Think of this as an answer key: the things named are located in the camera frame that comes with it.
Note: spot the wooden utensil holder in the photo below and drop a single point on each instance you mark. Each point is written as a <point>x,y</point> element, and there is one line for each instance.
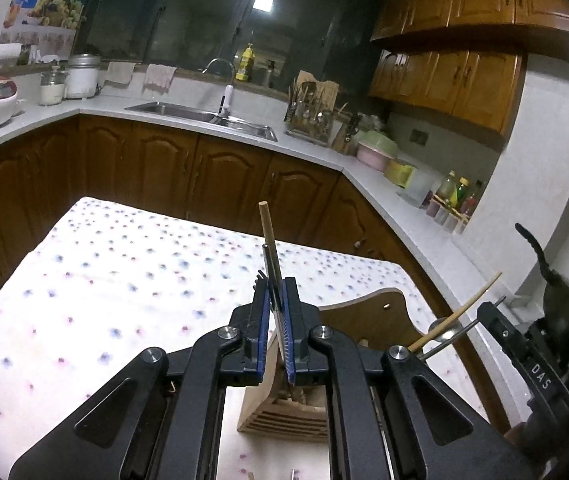
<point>277,410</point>

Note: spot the yellow container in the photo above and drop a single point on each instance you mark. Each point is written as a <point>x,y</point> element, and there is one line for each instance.
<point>399,172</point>

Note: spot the dish drying rack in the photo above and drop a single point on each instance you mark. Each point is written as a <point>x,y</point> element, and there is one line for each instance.
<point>311,110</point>

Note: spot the steel kitchen sink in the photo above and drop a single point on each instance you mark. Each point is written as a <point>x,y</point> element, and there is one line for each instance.
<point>210,118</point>

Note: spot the upper wooden cabinets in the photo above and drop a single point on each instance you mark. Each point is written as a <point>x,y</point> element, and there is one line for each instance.
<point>465,59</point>

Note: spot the fruit poster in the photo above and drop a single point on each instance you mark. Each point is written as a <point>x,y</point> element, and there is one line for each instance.
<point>49,2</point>

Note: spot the wooden cabinets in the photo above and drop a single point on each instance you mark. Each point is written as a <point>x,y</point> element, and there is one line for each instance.
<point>465,59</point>
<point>193,176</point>

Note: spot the black wok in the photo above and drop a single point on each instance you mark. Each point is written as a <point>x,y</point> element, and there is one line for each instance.
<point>555,301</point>

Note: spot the paper towel roll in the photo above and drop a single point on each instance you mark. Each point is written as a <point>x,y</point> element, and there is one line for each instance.
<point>9,53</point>

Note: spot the pink green lidded bowl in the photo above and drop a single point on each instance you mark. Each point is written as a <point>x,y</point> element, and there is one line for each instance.
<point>376,150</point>

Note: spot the white metal pot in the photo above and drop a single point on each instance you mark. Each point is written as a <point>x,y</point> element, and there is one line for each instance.
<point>83,74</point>

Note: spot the glass jar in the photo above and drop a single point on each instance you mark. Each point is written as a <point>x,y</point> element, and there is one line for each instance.
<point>52,86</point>

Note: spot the lower wooden cabinets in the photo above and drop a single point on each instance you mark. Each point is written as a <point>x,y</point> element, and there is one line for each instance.
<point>193,176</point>

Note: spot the translucent plastic container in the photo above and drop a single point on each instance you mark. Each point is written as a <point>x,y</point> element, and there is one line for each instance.
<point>418,186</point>

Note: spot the metal chopstick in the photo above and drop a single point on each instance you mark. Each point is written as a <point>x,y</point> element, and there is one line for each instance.
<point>273,284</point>
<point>453,332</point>

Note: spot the yellow detergent bottle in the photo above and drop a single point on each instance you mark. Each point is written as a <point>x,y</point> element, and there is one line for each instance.
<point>244,71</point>

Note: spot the person's right hand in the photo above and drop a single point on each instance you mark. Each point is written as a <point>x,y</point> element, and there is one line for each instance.
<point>536,444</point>

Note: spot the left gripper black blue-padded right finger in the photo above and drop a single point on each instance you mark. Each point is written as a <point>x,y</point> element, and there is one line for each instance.
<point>389,415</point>

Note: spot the bamboo chopstick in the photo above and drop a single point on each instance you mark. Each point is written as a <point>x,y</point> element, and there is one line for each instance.
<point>269,233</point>
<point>440,327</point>

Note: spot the hanging dish cloth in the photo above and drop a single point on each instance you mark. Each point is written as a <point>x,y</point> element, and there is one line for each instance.
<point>159,77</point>
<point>119,72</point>

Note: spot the seasoning bottles rack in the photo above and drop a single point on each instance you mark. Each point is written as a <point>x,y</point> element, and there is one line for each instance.
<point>453,203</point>

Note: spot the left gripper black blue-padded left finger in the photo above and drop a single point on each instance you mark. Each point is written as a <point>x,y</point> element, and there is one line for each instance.
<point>160,416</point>

